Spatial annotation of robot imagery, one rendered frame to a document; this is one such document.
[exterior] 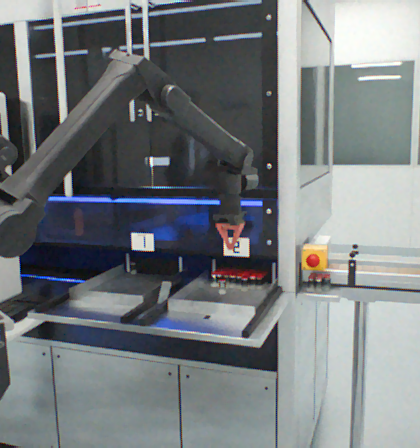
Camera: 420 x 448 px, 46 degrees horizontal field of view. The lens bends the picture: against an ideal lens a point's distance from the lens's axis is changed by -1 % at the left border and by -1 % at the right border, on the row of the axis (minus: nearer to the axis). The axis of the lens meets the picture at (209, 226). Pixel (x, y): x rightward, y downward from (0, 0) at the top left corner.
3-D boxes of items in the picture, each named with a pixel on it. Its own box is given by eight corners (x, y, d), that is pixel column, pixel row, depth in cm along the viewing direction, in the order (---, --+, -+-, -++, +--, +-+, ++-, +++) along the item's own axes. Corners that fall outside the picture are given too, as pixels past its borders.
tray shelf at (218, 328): (112, 276, 189) (111, 271, 189) (295, 291, 165) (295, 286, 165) (27, 318, 145) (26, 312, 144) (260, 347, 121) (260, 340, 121)
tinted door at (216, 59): (153, 186, 170) (146, 6, 160) (277, 188, 155) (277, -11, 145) (152, 187, 169) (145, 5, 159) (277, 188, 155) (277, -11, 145)
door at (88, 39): (40, 185, 186) (28, 21, 176) (152, 186, 170) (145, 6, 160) (39, 185, 185) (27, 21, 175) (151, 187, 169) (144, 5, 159)
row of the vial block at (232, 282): (212, 285, 168) (211, 271, 167) (263, 289, 161) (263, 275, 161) (209, 286, 166) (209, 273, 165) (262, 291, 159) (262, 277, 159)
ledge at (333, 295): (304, 286, 170) (304, 281, 170) (343, 289, 166) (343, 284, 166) (297, 299, 157) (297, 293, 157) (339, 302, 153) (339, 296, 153)
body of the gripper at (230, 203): (247, 217, 136) (247, 190, 135) (236, 223, 127) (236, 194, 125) (224, 216, 138) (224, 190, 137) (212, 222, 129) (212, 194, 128)
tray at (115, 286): (123, 272, 187) (122, 263, 186) (187, 277, 178) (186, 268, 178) (69, 299, 156) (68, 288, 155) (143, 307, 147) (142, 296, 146)
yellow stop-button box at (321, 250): (305, 264, 161) (305, 242, 160) (328, 266, 159) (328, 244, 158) (301, 270, 154) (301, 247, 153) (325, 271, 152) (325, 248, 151)
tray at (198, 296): (208, 279, 176) (207, 269, 175) (280, 284, 167) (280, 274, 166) (168, 309, 144) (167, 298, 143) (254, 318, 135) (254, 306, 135)
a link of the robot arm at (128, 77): (119, 30, 90) (159, 39, 85) (148, 85, 101) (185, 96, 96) (-54, 219, 77) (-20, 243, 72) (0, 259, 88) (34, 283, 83)
